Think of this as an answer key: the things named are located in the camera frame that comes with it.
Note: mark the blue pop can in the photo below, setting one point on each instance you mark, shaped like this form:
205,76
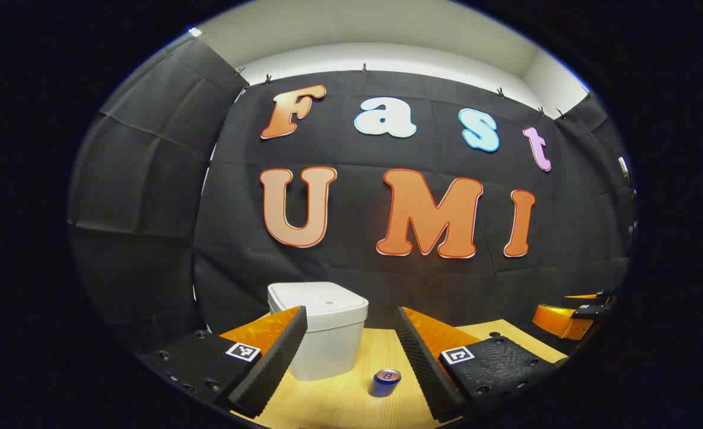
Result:
382,384

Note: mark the row of small backdrop clips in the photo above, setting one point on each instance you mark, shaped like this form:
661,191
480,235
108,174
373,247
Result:
363,68

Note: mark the wooden desktop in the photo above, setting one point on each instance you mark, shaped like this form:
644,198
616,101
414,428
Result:
351,405

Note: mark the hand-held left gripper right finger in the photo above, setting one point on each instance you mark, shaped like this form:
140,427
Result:
426,375

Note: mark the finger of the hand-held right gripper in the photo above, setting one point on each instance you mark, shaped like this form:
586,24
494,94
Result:
584,295
557,322

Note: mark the black backdrop cloth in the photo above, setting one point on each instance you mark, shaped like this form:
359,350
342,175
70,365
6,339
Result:
357,262

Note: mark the white desktop garbage bin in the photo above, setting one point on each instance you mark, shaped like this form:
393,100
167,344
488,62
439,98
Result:
333,339

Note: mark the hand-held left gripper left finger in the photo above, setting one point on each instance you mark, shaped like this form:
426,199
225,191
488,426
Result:
274,369

